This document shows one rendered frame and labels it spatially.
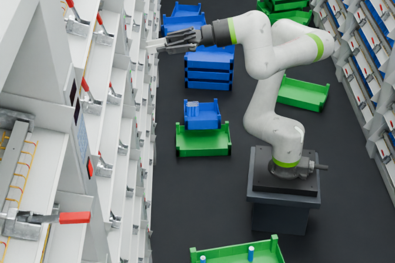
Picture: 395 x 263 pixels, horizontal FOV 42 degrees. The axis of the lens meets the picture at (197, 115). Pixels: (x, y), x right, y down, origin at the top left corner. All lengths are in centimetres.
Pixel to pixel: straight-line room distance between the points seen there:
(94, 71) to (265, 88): 116
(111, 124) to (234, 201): 138
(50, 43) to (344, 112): 268
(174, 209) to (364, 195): 96
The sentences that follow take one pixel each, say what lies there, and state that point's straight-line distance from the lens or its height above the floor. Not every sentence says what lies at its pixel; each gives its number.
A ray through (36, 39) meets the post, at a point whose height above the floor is 165.
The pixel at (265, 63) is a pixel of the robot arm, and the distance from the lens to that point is 176.
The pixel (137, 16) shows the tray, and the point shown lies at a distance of 220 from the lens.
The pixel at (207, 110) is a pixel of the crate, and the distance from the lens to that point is 313.
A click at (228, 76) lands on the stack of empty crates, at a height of 11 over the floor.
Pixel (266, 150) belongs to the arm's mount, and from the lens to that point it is 247.
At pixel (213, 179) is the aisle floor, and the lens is 273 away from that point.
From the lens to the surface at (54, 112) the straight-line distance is 76.
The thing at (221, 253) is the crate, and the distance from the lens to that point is 182.
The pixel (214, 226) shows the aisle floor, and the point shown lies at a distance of 253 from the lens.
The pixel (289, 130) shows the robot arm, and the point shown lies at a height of 56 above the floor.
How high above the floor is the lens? 200
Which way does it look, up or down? 40 degrees down
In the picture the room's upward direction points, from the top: 1 degrees counter-clockwise
